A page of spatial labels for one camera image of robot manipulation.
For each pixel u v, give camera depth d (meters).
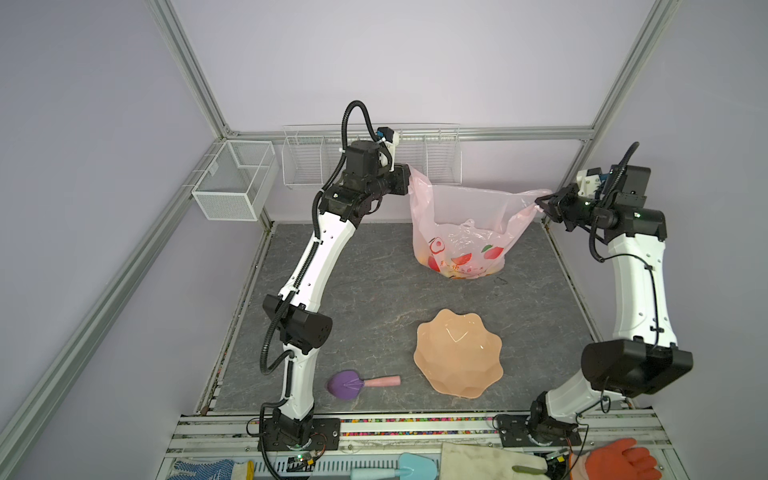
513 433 0.74
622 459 0.69
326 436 0.73
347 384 0.81
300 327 0.50
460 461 0.70
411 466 0.69
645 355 0.46
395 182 0.66
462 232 0.82
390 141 0.64
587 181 0.66
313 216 0.54
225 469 0.69
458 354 0.88
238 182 1.02
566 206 0.63
